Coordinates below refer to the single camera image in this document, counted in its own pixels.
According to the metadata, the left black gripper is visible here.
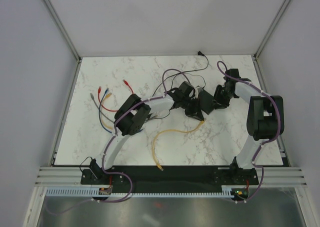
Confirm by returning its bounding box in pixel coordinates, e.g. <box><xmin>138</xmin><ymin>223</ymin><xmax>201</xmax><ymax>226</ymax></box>
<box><xmin>180</xmin><ymin>97</ymin><xmax>203</xmax><ymax>122</ymax></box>

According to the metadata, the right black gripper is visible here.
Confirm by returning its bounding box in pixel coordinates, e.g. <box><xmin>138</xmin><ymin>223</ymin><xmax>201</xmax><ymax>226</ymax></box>
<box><xmin>209</xmin><ymin>84</ymin><xmax>235</xmax><ymax>110</ymax></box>

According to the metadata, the long yellow ethernet cable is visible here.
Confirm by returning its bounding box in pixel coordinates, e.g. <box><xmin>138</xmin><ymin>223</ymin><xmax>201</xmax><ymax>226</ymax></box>
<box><xmin>151</xmin><ymin>119</ymin><xmax>206</xmax><ymax>172</ymax></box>

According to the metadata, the black network switch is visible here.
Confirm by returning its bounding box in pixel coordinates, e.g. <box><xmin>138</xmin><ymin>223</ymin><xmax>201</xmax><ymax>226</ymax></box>
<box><xmin>198</xmin><ymin>89</ymin><xmax>214</xmax><ymax>115</ymax></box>

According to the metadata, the thin black power cord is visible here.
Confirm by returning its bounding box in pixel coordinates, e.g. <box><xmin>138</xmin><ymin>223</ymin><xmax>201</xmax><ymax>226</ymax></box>
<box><xmin>149</xmin><ymin>50</ymin><xmax>210</xmax><ymax>120</ymax></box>

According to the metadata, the short yellow ethernet cable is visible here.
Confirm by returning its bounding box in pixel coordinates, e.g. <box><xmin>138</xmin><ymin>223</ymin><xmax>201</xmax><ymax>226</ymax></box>
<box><xmin>99</xmin><ymin>92</ymin><xmax>116</xmax><ymax>131</ymax></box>

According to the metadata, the blue ethernet cable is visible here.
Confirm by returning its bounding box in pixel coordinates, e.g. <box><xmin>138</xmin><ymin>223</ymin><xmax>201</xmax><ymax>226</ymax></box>
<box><xmin>98</xmin><ymin>88</ymin><xmax>144</xmax><ymax>135</ymax></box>

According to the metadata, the red ethernet cable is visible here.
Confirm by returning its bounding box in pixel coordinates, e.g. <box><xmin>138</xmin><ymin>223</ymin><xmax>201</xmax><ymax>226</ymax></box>
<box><xmin>96</xmin><ymin>78</ymin><xmax>134</xmax><ymax>112</ymax></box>

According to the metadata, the grey ethernet cable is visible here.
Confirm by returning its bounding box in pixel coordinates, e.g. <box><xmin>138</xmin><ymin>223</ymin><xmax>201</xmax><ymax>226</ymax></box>
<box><xmin>89</xmin><ymin>93</ymin><xmax>159</xmax><ymax>123</ymax></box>

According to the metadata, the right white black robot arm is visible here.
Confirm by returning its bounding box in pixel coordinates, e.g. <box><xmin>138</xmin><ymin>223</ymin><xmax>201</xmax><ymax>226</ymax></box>
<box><xmin>213</xmin><ymin>68</ymin><xmax>284</xmax><ymax>184</ymax></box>

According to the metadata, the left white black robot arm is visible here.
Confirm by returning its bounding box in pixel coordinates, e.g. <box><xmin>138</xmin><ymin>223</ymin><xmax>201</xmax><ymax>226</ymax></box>
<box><xmin>80</xmin><ymin>81</ymin><xmax>205</xmax><ymax>185</ymax></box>

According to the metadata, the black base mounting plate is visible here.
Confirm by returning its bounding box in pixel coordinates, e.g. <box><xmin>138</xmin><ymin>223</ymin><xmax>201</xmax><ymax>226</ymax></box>
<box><xmin>91</xmin><ymin>165</ymin><xmax>259</xmax><ymax>193</ymax></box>

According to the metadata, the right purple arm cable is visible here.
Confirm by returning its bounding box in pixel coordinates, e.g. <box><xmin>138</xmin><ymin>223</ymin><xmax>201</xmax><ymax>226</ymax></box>
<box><xmin>216</xmin><ymin>60</ymin><xmax>281</xmax><ymax>205</ymax></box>

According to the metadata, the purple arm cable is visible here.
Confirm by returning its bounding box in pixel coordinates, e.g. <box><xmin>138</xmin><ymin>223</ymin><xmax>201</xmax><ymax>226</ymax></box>
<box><xmin>216</xmin><ymin>60</ymin><xmax>281</xmax><ymax>205</ymax></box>
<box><xmin>44</xmin><ymin>68</ymin><xmax>191</xmax><ymax>215</ymax></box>

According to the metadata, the right aluminium corner post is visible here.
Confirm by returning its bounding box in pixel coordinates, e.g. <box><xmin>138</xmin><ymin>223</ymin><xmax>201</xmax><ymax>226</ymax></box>
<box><xmin>252</xmin><ymin>0</ymin><xmax>301</xmax><ymax>60</ymax></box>

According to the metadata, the aluminium corner post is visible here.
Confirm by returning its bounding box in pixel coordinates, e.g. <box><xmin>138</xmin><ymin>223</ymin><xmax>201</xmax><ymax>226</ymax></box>
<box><xmin>252</xmin><ymin>0</ymin><xmax>301</xmax><ymax>60</ymax></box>
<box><xmin>41</xmin><ymin>0</ymin><xmax>82</xmax><ymax>63</ymax></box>

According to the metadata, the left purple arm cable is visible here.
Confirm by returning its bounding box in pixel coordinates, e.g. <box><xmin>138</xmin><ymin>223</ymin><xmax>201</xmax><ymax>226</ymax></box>
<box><xmin>44</xmin><ymin>68</ymin><xmax>191</xmax><ymax>215</ymax></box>

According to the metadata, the white slotted cable duct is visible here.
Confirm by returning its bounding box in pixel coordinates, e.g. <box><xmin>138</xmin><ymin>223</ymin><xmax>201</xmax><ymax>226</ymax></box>
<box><xmin>45</xmin><ymin>186</ymin><xmax>234</xmax><ymax>198</ymax></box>

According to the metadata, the aluminium frame rail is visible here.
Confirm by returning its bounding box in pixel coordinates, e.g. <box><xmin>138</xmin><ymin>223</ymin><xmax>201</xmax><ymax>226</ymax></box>
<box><xmin>35</xmin><ymin>166</ymin><xmax>307</xmax><ymax>188</ymax></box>

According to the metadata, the left aluminium corner post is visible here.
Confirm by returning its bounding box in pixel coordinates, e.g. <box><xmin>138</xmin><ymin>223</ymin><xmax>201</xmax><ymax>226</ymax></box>
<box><xmin>41</xmin><ymin>0</ymin><xmax>82</xmax><ymax>63</ymax></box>

